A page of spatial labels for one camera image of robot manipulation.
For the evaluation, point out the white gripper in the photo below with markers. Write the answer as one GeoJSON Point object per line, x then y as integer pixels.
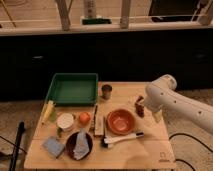
{"type": "Point", "coordinates": [157, 116]}

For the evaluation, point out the dark red grape bunch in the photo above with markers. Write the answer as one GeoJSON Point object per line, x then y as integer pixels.
{"type": "Point", "coordinates": [139, 107]}

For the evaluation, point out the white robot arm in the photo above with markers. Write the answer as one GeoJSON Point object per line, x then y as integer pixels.
{"type": "Point", "coordinates": [161, 93]}

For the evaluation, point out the green plastic tray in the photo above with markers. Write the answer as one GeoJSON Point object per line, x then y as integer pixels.
{"type": "Point", "coordinates": [73, 89]}

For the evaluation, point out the orange red bowl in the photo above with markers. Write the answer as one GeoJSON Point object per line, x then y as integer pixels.
{"type": "Point", "coordinates": [120, 121]}

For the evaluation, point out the small dark metal cup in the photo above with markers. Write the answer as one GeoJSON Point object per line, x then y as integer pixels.
{"type": "Point", "coordinates": [106, 91]}

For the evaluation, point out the wooden block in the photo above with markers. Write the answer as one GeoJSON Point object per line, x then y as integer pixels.
{"type": "Point", "coordinates": [99, 125]}

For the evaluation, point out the orange tomato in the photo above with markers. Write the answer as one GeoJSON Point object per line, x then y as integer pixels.
{"type": "Point", "coordinates": [84, 118]}

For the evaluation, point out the crumpled white cloth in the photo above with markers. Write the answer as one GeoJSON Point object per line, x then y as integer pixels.
{"type": "Point", "coordinates": [81, 147]}

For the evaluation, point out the dark brown plate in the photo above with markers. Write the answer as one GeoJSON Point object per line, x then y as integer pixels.
{"type": "Point", "coordinates": [71, 143]}

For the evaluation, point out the white round container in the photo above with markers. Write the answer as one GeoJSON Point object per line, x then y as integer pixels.
{"type": "Point", "coordinates": [65, 121]}

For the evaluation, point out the yellow corn cob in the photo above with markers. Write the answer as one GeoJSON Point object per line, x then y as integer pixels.
{"type": "Point", "coordinates": [48, 111]}

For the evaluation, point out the blue sponge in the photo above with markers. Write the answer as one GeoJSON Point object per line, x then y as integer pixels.
{"type": "Point", "coordinates": [53, 146]}

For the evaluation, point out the green object on shelf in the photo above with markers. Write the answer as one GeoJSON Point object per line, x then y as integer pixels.
{"type": "Point", "coordinates": [96, 21]}

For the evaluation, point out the black pole stand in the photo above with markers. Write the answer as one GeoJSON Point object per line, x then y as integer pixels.
{"type": "Point", "coordinates": [20, 131]}

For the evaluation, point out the white handled black brush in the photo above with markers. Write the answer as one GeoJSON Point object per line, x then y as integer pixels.
{"type": "Point", "coordinates": [105, 142]}

